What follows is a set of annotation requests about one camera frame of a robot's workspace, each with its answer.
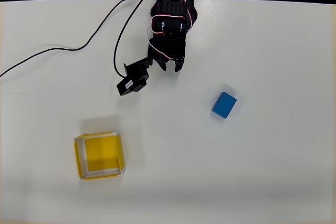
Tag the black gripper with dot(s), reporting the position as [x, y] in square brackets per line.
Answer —
[168, 56]

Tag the blue cube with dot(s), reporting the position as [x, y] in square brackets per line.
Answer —
[224, 105]

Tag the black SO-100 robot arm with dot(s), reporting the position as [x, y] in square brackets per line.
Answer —
[172, 1]

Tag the yellow open box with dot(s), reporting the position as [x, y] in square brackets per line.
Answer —
[101, 155]

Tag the black gripper-mounted camera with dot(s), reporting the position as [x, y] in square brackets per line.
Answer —
[132, 79]

